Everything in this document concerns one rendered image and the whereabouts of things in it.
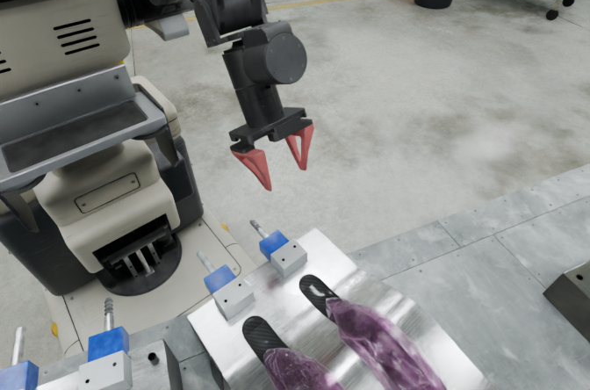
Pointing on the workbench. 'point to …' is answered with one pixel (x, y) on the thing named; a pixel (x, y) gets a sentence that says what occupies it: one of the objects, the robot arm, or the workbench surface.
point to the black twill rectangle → (217, 373)
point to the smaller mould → (573, 297)
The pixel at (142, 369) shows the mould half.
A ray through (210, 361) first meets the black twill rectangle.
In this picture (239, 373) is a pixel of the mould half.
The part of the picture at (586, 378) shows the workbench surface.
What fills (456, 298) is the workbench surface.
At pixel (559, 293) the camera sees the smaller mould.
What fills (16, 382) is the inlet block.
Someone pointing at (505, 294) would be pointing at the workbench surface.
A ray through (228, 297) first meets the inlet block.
